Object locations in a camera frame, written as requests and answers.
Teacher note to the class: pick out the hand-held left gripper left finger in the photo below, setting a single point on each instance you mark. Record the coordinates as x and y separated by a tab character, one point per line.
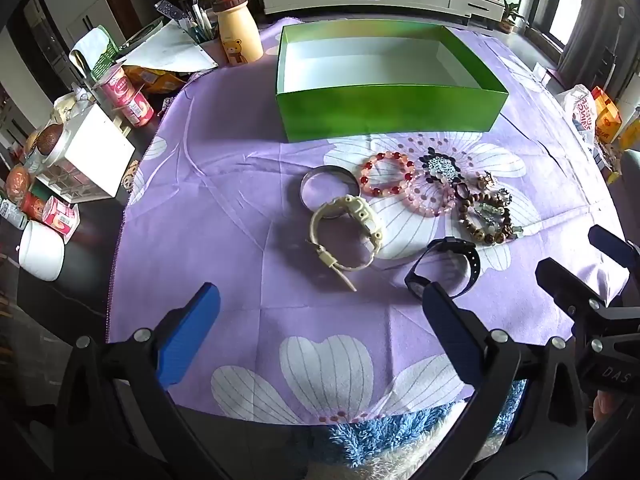
190	330

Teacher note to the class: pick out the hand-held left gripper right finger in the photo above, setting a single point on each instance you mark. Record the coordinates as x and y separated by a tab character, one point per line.
450	330

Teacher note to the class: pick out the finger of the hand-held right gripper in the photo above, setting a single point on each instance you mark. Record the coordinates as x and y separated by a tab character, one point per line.
562	282
612	252

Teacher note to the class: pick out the black wrist watch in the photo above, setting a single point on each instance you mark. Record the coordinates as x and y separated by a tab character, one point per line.
469	255

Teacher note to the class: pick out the cream wrist watch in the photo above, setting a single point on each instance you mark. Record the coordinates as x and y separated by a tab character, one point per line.
371	221

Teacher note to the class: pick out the silver bangle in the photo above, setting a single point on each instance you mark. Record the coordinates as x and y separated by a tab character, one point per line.
306	182

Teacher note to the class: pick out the green cardboard box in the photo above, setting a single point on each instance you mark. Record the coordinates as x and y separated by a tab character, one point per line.
390	110

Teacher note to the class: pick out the person's right hand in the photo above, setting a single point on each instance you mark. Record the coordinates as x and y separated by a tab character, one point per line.
604	406

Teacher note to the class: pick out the grey chair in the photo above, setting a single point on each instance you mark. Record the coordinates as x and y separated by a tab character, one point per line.
631	167

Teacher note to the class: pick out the blue fluffy rug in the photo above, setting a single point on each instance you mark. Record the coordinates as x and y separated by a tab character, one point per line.
380	425

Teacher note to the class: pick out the orange yellow box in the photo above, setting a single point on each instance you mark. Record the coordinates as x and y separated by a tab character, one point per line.
606	115

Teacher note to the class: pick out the purple floral cloth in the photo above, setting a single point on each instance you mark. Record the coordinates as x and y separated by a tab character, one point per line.
240	200

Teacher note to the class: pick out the white plastic bag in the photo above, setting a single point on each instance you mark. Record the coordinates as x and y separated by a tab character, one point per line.
580	110

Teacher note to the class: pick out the white jar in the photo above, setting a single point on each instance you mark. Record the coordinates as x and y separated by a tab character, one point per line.
42	250

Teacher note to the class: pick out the pink yogurt cup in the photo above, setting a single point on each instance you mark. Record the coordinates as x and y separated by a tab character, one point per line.
139	109
61	215

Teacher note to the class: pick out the white box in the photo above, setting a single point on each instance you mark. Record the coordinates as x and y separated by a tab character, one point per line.
95	155

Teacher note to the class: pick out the orange brown ball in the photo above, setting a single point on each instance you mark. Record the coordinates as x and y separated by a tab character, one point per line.
18	181

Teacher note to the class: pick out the grey curtain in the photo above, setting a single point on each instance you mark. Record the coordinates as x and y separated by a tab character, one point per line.
590	25

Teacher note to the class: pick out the brown round fruit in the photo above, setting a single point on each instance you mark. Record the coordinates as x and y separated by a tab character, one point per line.
50	139

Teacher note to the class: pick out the pink snack cans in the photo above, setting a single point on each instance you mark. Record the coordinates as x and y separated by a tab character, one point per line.
117	87

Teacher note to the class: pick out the orange snack bag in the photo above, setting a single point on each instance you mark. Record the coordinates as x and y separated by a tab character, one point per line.
152	79

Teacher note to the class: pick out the small potted plant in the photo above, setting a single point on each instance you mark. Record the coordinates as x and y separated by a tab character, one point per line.
510	20

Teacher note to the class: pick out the white paper sheet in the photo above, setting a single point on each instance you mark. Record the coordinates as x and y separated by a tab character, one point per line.
170	50

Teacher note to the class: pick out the green carton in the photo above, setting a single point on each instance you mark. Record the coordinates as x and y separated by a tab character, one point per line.
102	52

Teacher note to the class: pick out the yellow bear bottle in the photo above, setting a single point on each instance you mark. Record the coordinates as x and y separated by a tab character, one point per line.
237	35

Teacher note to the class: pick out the pen holder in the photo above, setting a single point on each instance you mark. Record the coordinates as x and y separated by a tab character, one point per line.
200	30

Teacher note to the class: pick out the grey remote control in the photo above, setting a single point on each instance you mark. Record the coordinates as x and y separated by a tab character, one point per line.
164	10

